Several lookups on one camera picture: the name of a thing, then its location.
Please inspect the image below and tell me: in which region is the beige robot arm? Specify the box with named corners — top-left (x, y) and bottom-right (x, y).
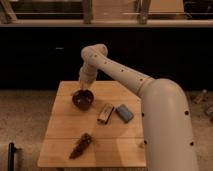
top-left (79, 44), bottom-right (199, 171)

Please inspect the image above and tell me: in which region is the wooden block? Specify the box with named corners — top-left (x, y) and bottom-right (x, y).
top-left (97, 103), bottom-right (114, 124)

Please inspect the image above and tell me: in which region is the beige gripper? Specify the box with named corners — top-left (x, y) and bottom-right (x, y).
top-left (79, 67), bottom-right (97, 90)

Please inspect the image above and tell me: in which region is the purple bowl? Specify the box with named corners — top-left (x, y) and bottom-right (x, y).
top-left (72, 90), bottom-right (94, 111)

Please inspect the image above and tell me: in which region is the wooden shelf rail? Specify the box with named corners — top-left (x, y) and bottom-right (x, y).
top-left (0, 20), bottom-right (213, 28)

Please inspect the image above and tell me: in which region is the black post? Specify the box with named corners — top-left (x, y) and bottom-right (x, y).
top-left (7, 142), bottom-right (16, 171)

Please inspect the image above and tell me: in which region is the blue sponge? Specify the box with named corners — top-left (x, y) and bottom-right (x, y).
top-left (116, 104), bottom-right (134, 123)

